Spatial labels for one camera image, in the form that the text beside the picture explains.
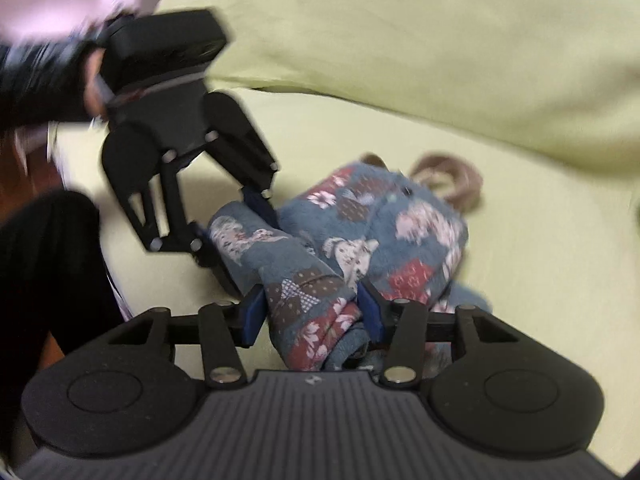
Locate blue patchwork cat shopping bag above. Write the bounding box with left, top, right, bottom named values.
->
left=208, top=155, right=484, bottom=372

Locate person's left hand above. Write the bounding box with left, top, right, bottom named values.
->
left=84, top=49, right=106, bottom=119

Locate person's black clothed body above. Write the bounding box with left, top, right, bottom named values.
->
left=1, top=38, right=124, bottom=474

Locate light green sofa cover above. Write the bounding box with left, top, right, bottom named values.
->
left=46, top=0, right=640, bottom=478

